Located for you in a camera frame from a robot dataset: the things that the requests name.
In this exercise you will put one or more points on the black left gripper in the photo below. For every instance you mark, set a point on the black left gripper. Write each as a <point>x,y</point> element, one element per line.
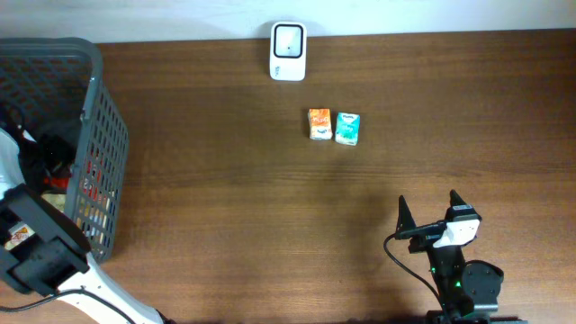
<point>58,151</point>

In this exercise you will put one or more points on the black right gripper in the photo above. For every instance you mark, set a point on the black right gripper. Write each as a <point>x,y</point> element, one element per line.
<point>424,235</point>

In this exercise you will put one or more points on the teal tissue pack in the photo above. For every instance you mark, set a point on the teal tissue pack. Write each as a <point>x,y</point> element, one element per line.
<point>347,128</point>

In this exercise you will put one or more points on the orange tissue pack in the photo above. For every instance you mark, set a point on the orange tissue pack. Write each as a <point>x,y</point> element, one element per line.
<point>320,124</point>

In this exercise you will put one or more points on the red snack bag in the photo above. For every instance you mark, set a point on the red snack bag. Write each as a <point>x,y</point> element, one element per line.
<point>55,183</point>

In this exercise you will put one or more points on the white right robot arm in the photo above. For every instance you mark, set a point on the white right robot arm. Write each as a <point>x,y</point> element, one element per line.
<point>467,291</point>

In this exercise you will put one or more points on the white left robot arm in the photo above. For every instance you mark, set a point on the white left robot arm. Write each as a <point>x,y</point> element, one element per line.
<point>44,252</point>

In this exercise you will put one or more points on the grey plastic basket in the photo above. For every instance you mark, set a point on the grey plastic basket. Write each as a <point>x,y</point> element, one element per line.
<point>55,89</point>

